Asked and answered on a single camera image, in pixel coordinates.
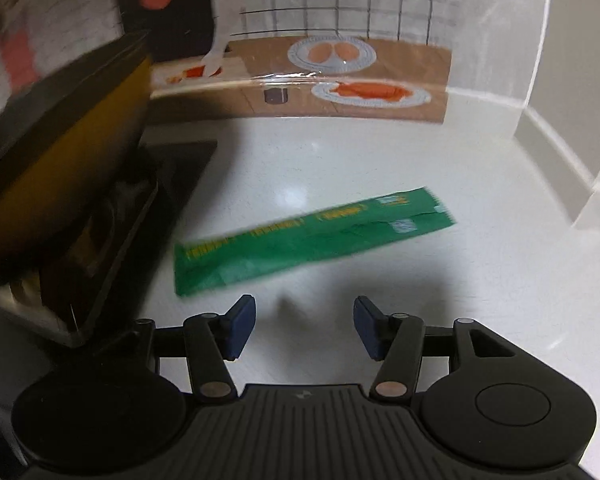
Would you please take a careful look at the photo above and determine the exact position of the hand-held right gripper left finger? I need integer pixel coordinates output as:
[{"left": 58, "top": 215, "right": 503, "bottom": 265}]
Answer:
[{"left": 130, "top": 294, "right": 257, "bottom": 404}]

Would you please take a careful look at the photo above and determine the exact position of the black gas stove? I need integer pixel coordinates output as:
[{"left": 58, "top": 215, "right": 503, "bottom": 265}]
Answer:
[{"left": 0, "top": 139, "right": 219, "bottom": 350}]

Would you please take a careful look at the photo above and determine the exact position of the cartoon wall poster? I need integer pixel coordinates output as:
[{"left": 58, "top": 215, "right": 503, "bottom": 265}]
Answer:
[{"left": 0, "top": 0, "right": 454, "bottom": 127}]

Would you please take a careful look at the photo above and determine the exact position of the black wok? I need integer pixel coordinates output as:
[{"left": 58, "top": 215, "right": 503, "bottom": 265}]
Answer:
[{"left": 0, "top": 30, "right": 154, "bottom": 282}]

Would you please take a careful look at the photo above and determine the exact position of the green wrapper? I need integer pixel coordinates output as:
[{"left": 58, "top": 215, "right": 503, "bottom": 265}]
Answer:
[{"left": 173, "top": 186, "right": 457, "bottom": 299}]

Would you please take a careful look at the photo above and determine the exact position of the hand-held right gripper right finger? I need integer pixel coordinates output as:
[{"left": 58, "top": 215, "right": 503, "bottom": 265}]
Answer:
[{"left": 353, "top": 295, "right": 521, "bottom": 404}]

